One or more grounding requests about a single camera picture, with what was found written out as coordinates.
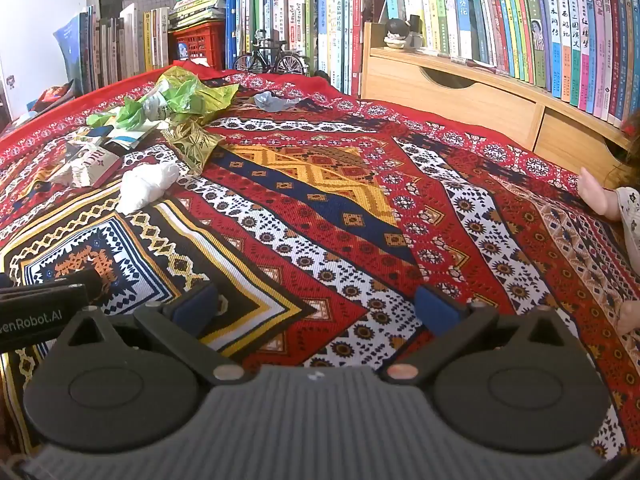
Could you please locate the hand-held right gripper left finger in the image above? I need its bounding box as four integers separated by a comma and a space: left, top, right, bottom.
52, 282, 252, 387

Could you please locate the yellow foil bag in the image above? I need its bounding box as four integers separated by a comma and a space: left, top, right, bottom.
157, 65, 240, 123

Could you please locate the white grid board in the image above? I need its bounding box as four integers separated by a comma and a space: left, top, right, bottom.
121, 0, 193, 16

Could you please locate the large blue book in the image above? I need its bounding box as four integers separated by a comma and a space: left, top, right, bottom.
52, 14, 90, 96

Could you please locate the black toy bicycle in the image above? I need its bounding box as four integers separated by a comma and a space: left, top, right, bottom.
232, 30, 306, 77

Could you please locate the row of colourful paperback books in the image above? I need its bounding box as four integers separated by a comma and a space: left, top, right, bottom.
380, 0, 640, 128

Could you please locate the white crumpled tissue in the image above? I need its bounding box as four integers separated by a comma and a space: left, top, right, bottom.
116, 162, 181, 213

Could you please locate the gold snack wrapper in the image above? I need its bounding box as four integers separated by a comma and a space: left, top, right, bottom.
160, 119, 226, 173

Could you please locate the green plastic wrapper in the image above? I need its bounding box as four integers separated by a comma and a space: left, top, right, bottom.
86, 94, 173, 131

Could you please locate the red plastic crate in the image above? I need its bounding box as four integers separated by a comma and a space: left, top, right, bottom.
170, 20, 226, 68

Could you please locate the silver grey wrapper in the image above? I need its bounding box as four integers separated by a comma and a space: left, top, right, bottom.
252, 91, 301, 112

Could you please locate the stack of flat workbooks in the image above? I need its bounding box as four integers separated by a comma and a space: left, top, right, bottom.
167, 0, 228, 30

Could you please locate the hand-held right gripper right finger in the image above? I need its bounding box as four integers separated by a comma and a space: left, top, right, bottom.
380, 285, 584, 386

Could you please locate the red patterned tablecloth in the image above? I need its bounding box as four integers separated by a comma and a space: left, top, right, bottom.
0, 59, 640, 463

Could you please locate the small black-haired figurine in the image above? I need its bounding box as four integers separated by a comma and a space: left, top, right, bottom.
382, 17, 413, 51

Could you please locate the long-haired doll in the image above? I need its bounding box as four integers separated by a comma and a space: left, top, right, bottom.
577, 110, 640, 336

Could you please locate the dark flat packet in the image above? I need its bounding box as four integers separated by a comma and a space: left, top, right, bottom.
67, 122, 162, 152

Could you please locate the red snack packet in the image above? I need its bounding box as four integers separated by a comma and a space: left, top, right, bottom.
27, 82, 76, 112

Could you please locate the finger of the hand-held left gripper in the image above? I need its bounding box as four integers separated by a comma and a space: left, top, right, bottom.
27, 266, 104, 295

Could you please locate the wooden drawer organizer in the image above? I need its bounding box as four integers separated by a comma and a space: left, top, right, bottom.
360, 22, 636, 191

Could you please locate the row of pale upright books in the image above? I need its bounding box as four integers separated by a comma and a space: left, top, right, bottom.
80, 2, 173, 91

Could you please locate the small grey black gadget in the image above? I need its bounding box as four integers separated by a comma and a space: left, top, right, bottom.
407, 14, 427, 51

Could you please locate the white blue tube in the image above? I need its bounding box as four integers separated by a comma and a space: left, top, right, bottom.
142, 82, 173, 122

